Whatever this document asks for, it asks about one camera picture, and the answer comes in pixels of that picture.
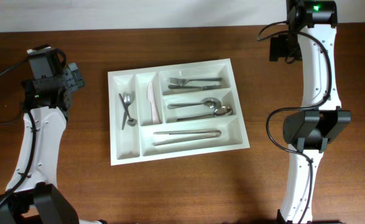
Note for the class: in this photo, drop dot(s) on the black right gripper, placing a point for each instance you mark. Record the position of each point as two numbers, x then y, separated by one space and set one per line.
277 49

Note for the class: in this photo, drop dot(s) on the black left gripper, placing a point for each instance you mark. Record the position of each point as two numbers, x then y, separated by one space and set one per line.
73 77

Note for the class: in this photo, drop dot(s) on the steel teaspoon one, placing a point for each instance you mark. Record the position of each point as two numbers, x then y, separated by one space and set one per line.
127 101
131 121

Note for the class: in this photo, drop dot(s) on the pink plastic knife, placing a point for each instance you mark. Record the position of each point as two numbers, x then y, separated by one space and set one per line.
153 106

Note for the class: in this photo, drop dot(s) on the steel tablespoon packed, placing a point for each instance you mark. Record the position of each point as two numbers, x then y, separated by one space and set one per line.
209 102
221 111

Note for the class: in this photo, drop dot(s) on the steel fork packed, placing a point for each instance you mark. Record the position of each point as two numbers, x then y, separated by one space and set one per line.
182 81
177 87

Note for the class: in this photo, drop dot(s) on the steel tongs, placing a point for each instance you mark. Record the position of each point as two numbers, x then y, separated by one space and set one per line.
192 135

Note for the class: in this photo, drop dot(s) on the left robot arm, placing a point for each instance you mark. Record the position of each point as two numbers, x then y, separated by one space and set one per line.
31 195

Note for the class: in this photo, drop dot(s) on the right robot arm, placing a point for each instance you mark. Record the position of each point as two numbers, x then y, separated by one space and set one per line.
320 119

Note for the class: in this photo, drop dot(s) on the white plastic cutlery tray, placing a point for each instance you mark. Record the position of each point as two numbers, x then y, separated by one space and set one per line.
131 127

